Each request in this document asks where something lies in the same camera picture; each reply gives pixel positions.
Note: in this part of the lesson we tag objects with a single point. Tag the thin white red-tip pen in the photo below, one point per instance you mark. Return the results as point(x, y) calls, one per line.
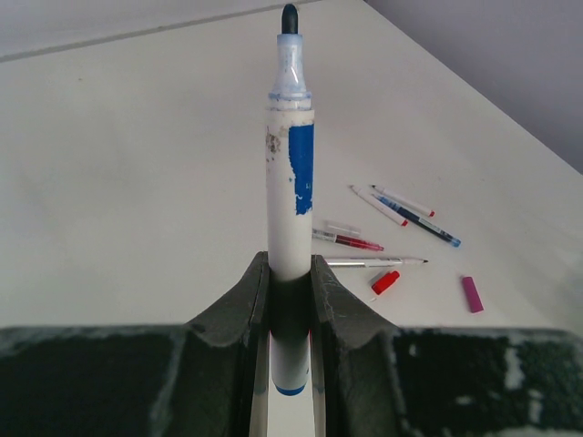
point(372, 262)

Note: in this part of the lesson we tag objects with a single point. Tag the blue white marker pen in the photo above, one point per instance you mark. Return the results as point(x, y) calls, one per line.
point(289, 153)

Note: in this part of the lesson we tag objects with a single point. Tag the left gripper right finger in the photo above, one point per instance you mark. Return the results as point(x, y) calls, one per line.
point(372, 378)

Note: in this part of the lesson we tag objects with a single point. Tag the red cap upper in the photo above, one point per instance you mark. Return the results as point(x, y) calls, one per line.
point(383, 281)

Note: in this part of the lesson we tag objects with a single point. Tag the white fineliner pen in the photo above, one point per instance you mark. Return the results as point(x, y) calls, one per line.
point(426, 211)
point(379, 206)

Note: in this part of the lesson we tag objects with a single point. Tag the purple pen cap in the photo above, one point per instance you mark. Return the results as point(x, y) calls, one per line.
point(472, 296)

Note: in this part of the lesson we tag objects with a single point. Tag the blue gel pen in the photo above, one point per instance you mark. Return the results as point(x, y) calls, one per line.
point(419, 221)

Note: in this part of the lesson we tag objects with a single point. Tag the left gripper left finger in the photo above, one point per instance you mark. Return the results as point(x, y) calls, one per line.
point(206, 377)

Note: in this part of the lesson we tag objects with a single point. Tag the red gel pen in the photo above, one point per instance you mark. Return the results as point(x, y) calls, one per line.
point(345, 240)

